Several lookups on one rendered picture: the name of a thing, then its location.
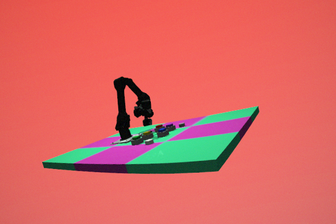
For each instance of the yellow button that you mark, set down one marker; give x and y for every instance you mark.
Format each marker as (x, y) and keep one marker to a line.
(147, 135)

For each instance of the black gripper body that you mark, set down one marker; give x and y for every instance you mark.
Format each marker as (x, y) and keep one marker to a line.
(144, 112)

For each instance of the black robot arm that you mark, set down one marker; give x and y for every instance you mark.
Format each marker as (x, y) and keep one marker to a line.
(123, 119)

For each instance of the red button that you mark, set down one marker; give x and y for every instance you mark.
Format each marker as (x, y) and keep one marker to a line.
(159, 127)

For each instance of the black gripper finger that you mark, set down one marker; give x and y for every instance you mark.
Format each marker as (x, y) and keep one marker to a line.
(147, 107)
(149, 122)

